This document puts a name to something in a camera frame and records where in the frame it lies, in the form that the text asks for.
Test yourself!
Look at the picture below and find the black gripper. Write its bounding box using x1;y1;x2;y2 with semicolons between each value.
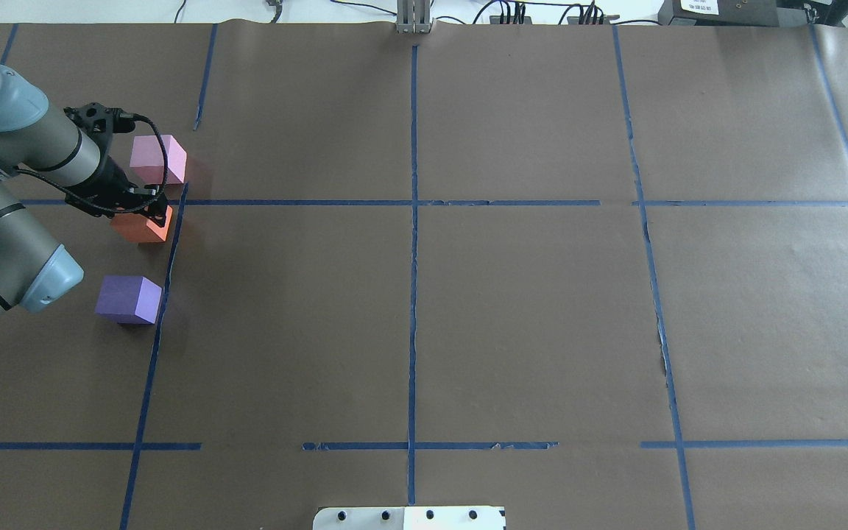
65;158;169;228

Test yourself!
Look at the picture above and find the orange foam cube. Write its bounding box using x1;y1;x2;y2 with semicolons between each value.
109;207;174;244

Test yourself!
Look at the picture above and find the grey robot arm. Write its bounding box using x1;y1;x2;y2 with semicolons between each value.
0;64;169;316

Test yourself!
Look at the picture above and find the pink foam cube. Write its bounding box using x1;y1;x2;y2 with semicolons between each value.
129;135;188;185

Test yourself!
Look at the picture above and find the purple foam cube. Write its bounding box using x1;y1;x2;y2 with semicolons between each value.
94;275;163;325

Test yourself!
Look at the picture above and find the black equipment box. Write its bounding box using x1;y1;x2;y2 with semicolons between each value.
657;1;848;27

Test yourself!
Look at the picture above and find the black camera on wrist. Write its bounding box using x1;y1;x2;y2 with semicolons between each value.
63;102;137;135

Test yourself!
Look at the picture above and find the grey metal camera post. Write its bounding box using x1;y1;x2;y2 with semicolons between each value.
396;0;433;35

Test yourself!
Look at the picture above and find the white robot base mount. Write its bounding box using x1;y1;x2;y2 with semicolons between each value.
312;504;507;529

